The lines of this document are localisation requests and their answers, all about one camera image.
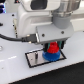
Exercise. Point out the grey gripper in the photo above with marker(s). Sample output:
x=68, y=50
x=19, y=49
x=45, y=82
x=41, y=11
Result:
x=60, y=29

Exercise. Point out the blue gear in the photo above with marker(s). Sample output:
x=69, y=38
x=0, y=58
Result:
x=51, y=57

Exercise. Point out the red gear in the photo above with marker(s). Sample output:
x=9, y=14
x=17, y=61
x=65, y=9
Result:
x=53, y=48

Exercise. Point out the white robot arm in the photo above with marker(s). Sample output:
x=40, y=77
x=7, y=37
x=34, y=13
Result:
x=45, y=21

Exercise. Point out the peg base plate black-bordered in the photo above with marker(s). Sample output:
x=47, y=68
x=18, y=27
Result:
x=38, y=57

